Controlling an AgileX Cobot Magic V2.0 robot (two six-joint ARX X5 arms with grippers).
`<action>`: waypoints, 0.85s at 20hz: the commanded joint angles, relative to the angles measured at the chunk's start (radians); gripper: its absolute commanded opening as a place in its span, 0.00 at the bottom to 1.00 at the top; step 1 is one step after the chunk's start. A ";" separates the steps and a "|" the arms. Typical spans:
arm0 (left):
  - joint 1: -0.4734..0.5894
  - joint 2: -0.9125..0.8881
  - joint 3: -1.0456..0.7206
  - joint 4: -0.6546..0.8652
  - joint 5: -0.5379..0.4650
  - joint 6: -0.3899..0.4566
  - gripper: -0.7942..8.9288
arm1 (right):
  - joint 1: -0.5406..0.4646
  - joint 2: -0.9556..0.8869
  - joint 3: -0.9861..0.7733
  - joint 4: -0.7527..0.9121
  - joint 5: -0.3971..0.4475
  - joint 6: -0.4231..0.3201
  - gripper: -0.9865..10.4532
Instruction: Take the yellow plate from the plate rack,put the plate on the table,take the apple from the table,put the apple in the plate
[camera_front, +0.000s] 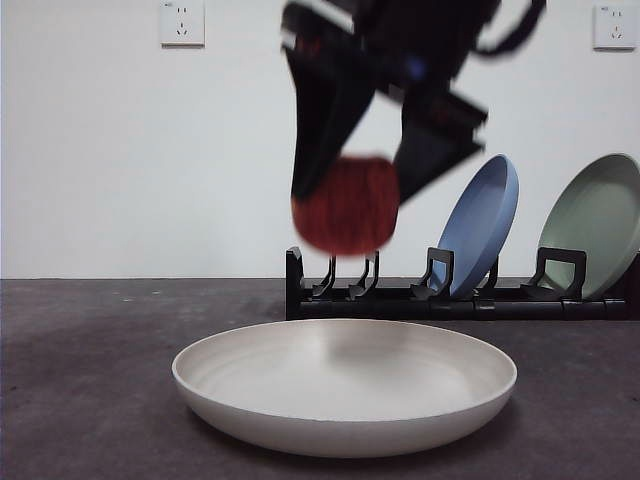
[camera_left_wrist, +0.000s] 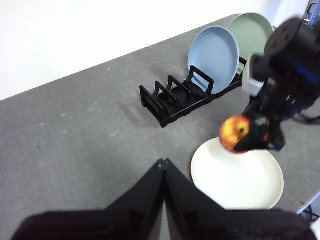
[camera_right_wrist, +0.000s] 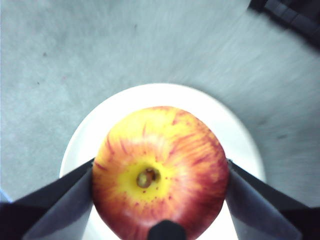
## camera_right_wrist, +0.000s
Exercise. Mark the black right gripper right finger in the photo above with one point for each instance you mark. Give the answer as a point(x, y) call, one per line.
point(262, 212)

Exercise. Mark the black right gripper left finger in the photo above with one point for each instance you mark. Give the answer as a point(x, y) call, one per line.
point(55, 212)

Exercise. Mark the red yellow apple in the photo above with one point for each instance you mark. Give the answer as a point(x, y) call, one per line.
point(175, 150)

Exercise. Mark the pale yellow plate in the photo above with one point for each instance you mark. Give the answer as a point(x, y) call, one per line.
point(162, 97)

